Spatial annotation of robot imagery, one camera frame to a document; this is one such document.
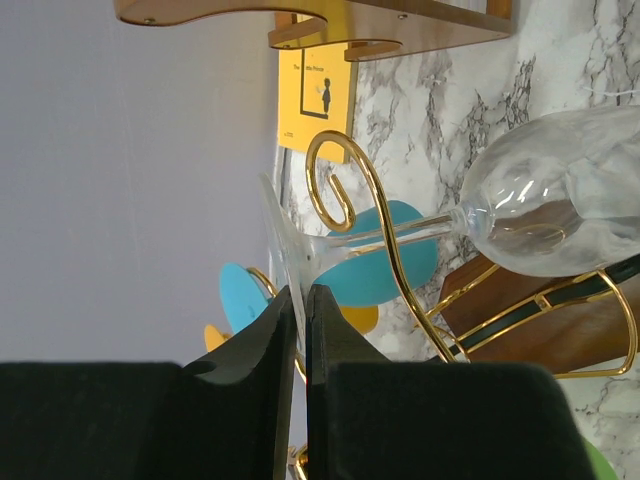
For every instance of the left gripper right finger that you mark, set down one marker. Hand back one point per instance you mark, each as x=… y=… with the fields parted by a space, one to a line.
x=372 y=418

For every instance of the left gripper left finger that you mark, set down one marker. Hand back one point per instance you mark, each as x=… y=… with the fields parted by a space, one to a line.
x=223 y=416

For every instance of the orange plastic wine glass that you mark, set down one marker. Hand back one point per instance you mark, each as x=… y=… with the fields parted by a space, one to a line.
x=363 y=319

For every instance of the gold wire wine glass rack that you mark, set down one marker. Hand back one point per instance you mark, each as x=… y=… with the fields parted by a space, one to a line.
x=500 y=310

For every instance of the blue plastic wine glass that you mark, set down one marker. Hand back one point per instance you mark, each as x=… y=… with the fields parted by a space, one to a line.
x=358 y=272

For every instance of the green plastic wine glass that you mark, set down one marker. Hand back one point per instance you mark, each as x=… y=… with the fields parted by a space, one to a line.
x=600 y=465

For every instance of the clear glass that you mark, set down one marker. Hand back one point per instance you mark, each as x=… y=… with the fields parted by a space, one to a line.
x=604 y=138

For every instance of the wooden dish rack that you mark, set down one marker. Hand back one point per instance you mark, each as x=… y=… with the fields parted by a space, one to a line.
x=369 y=30

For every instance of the yellow card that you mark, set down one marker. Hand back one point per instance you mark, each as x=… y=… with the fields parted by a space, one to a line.
x=316 y=92

